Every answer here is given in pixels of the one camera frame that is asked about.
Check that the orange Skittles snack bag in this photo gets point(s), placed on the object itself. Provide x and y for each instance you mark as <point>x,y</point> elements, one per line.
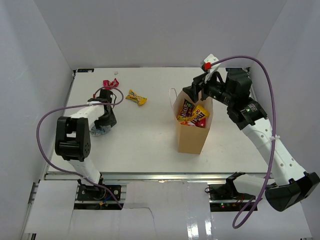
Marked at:
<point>187,123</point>

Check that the dark label table corner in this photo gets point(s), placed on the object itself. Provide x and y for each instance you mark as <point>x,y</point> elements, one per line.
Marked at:
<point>85,70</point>
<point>233,69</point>

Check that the brown paper bag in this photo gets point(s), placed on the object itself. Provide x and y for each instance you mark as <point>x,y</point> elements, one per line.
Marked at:
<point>191,139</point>

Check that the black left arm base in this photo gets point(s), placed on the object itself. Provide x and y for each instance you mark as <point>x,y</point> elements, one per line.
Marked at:
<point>93,193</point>

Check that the red Himalaya candy packet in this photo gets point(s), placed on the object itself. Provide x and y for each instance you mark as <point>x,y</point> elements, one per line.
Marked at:
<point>201,123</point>

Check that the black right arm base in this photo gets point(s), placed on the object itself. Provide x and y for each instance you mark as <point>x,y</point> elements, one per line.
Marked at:
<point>221,192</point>

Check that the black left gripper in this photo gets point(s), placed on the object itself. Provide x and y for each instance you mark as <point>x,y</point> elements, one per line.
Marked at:
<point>111,120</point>

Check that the yellow M&M's packet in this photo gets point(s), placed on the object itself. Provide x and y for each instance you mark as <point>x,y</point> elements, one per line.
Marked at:
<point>199,113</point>
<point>136,98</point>

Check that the grey Himalaya candy packet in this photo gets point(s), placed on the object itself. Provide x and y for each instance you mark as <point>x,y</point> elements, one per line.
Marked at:
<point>98,131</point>

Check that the crumpled red candy packet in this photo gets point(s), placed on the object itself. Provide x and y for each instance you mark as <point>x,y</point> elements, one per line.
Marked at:
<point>108,84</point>

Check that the dark label left table corner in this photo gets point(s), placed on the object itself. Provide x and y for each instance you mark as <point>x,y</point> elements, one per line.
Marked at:
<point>85,70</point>

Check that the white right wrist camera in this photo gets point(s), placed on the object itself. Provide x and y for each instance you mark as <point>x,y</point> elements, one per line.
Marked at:
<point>209,66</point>

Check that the purple M&M's packet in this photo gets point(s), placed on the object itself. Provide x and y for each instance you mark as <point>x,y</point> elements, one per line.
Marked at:
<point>186,111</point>

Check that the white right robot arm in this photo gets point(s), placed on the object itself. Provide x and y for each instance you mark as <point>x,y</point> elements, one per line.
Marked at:
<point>292,183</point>

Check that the aluminium front rail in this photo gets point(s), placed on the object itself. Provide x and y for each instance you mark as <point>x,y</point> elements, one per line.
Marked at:
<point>139,176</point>

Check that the dark label right table corner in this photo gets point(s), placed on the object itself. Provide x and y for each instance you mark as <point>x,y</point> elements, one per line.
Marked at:
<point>233,69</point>

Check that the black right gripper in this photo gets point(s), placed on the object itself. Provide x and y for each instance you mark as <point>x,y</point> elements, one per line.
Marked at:
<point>193,91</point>

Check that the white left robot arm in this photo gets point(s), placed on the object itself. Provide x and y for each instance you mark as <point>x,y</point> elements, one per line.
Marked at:
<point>74,132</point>

